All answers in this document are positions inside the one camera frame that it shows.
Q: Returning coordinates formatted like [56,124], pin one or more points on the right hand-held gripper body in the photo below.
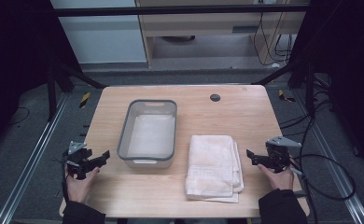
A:
[279,153]

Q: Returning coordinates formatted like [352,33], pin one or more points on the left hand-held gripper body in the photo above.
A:
[77,159]

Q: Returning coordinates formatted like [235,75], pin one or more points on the person's left hand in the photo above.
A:
[81,186]

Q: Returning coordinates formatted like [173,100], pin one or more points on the person's right hand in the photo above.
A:
[279,179]

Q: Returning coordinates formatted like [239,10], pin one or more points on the folded white towel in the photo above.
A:
[212,168]

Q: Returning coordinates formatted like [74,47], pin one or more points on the grey-rimmed plastic tub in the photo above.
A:
[149,133]

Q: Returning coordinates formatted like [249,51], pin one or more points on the yellow black striped tape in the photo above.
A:
[84,100]
[285,96]

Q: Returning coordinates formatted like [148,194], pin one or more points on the black metal stand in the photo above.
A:
[301,77]
[62,77]

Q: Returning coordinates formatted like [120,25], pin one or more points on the black curtain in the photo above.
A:
[15,62]
[348,62]

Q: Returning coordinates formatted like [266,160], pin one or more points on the white cabinet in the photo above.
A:
[102,34]

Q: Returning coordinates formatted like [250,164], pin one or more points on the light wooden desk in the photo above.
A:
[202,23]

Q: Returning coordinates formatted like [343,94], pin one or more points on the aluminium floor rail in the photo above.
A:
[335,165]
[30,158]

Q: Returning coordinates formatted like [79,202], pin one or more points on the black horizontal frame bar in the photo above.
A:
[170,10]

